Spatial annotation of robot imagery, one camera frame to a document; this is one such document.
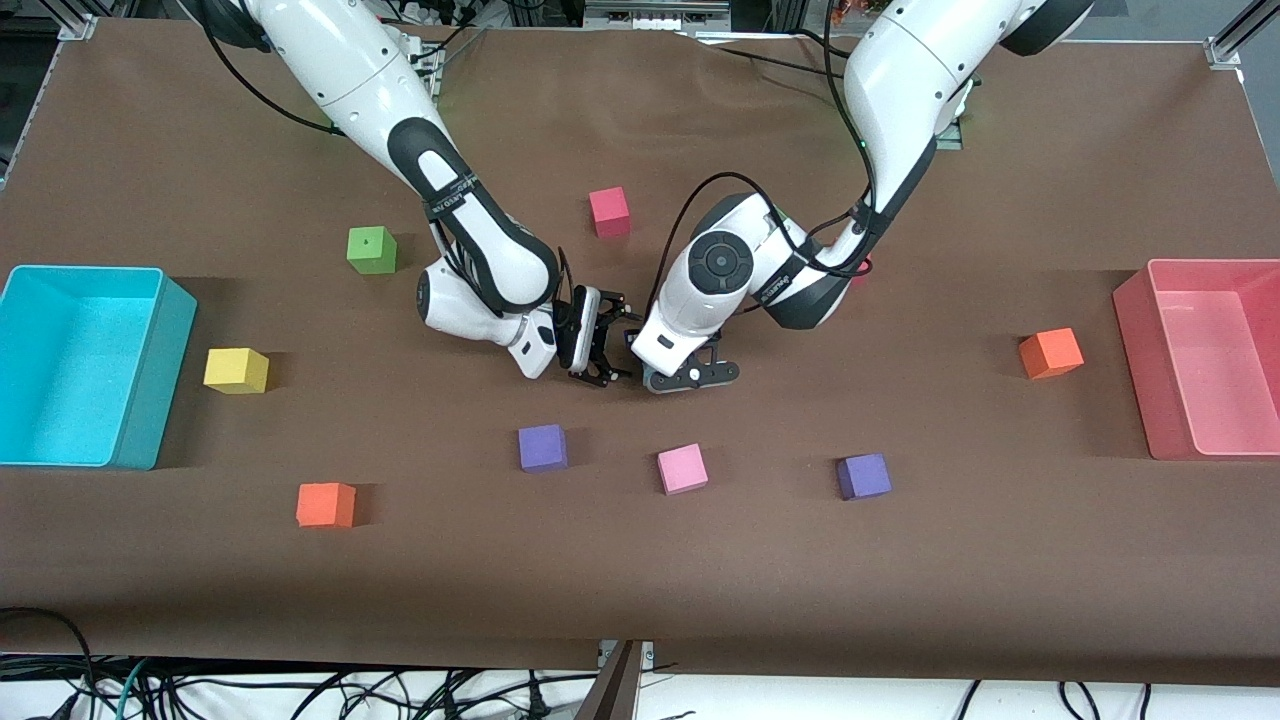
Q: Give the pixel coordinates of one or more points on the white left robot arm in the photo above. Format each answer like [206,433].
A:
[905,90]

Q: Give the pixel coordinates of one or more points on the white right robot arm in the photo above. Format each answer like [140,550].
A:
[330,60]

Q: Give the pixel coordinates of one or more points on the purple foam cube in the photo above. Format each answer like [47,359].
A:
[541,447]
[862,475]

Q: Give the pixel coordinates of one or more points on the rose red foam cube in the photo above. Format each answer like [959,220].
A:
[609,208]
[864,270]

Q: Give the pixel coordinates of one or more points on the light pink foam cube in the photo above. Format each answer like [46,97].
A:
[682,468]

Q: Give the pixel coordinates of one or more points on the brown table cover sheet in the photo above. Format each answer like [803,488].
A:
[700,580]

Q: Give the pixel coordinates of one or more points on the green foam cube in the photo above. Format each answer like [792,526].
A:
[370,252]

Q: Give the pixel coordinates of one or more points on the grey equipment box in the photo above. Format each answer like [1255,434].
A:
[655,14]

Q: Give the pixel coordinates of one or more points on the orange foam cube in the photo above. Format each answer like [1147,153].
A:
[323,503]
[1050,352]

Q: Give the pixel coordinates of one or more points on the aluminium profile beam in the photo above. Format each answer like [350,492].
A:
[615,690]

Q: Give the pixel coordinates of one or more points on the yellow foam cube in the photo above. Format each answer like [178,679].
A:
[232,368]

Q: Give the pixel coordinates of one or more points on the teal plastic bin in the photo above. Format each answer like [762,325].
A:
[60,370]

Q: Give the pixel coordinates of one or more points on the pink plastic bin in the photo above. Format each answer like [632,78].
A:
[1220,380]

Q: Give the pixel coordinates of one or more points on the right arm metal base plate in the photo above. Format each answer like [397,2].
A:
[430,62]

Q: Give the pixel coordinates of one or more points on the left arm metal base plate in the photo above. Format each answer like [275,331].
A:
[955,135]

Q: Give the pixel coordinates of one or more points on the silver frame extrusion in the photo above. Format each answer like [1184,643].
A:
[78,25]
[1235,40]

